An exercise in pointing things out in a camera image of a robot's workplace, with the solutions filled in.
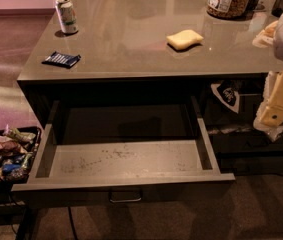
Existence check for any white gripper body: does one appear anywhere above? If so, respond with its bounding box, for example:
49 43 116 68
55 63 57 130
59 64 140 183
253 70 283 141

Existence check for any black floor cable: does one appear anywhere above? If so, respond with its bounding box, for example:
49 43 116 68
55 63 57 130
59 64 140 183
67 206 79 240

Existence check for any dark blue snack packet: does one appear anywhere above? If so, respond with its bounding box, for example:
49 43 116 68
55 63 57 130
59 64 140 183
42 51 81 68

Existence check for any green white soda can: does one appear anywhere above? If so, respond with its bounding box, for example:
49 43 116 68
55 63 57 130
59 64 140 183
55 0 78 35

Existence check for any yellow sponge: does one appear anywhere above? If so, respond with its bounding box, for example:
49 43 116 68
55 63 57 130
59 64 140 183
166 30 203 50

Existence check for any grey top drawer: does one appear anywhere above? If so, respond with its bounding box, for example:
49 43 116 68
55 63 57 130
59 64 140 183
12 97 235 207

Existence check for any grey cabinet counter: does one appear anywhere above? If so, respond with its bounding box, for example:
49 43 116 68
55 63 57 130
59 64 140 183
17 0 283 173

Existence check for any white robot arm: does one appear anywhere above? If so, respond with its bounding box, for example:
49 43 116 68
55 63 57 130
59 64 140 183
253 13 283 141

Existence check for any black bin of snacks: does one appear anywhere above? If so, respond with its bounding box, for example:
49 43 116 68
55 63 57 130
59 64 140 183
0 124 43 218

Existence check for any large jar of nuts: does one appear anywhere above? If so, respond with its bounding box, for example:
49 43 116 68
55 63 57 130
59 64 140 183
207 0 249 19

